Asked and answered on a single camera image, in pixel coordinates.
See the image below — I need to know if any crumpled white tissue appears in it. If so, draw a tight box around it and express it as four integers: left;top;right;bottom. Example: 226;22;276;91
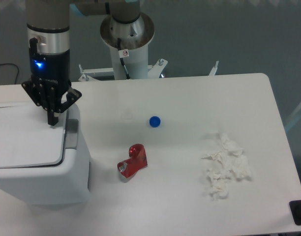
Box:
201;133;253;201

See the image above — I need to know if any white plastic trash can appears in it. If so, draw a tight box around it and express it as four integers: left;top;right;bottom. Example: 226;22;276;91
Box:
0;102;90;205

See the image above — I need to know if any black floor cable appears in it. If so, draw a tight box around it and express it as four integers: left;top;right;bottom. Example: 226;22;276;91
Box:
0;63;20;86

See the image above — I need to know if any white frame at right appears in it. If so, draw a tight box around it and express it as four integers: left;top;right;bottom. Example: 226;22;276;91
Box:
284;102;301;133

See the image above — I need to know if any white pedestal base frame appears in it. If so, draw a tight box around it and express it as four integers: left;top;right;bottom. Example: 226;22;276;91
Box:
78;58;220;82

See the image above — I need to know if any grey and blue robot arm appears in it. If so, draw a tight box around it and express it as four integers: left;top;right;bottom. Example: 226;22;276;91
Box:
22;0;140;126

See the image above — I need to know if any blue bottle cap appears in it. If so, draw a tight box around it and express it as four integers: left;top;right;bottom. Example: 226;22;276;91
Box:
149;116;161;128

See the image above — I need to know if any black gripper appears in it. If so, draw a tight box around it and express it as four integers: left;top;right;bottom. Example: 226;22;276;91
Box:
21;38;82;126

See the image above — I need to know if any black device at edge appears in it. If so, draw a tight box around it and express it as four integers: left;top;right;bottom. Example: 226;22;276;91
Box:
289;200;301;226

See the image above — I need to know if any crushed red can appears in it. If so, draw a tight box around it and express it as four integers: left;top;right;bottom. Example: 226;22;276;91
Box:
117;144;148;182

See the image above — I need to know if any black cable on pedestal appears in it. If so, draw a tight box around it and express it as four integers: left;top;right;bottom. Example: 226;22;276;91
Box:
117;37;131;80

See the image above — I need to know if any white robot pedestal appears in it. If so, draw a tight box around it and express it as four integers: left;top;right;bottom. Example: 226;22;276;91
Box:
100;12;154;79

